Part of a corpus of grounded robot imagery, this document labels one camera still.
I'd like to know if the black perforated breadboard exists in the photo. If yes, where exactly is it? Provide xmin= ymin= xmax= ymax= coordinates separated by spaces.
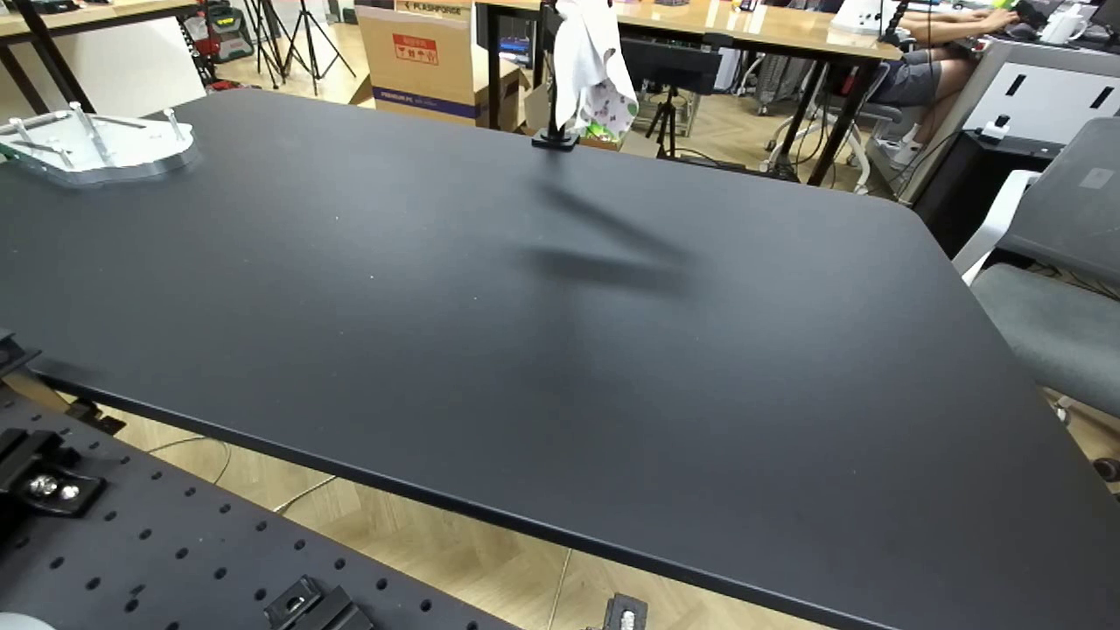
xmin=0 ymin=391 xmax=506 ymax=630

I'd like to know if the white board panel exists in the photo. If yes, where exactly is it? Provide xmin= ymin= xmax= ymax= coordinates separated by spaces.
xmin=55 ymin=16 xmax=206 ymax=114

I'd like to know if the seated person in background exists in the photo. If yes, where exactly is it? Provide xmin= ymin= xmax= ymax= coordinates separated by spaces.
xmin=876 ymin=8 xmax=1018 ymax=168

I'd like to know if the wooden desk in background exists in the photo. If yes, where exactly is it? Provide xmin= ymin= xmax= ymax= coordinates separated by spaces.
xmin=477 ymin=0 xmax=906 ymax=188

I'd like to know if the black clamp stand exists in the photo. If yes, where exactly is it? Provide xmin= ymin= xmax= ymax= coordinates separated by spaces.
xmin=533 ymin=0 xmax=576 ymax=150

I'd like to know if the white printed cloth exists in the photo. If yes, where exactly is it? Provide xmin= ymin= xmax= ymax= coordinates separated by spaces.
xmin=552 ymin=0 xmax=638 ymax=138

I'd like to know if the clear plastic dish rack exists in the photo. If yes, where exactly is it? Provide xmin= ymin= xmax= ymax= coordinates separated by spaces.
xmin=0 ymin=105 xmax=197 ymax=177

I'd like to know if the cardboard box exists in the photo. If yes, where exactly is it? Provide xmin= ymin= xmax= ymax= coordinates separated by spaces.
xmin=349 ymin=0 xmax=526 ymax=128

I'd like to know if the grey office chair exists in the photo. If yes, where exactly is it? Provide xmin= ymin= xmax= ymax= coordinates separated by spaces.
xmin=952 ymin=114 xmax=1120 ymax=414

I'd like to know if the black camera tripod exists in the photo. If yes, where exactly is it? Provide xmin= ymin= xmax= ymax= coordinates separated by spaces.
xmin=240 ymin=0 xmax=355 ymax=91

